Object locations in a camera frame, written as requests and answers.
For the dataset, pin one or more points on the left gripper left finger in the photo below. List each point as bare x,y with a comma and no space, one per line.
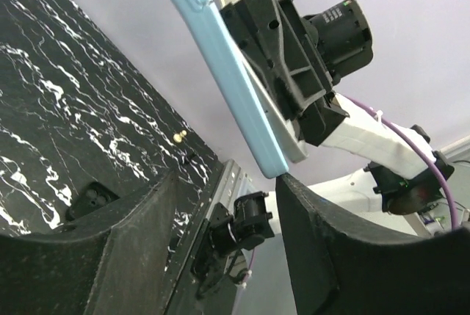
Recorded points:
110,261

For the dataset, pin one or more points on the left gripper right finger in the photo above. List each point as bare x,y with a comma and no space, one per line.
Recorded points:
340,263

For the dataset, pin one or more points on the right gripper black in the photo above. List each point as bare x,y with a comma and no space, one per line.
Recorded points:
281,47

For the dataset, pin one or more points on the black phone case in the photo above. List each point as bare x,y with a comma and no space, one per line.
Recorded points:
89,199

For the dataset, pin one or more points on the light blue phone case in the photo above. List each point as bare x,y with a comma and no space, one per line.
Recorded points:
220,53

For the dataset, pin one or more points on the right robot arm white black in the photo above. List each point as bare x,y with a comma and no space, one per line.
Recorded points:
403,173

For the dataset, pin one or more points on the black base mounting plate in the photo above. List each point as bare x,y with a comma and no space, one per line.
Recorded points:
208,278

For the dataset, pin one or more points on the small cream peg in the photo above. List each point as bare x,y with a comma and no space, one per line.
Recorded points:
179,136

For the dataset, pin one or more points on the aluminium frame rail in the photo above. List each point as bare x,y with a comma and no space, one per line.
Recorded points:
233,183

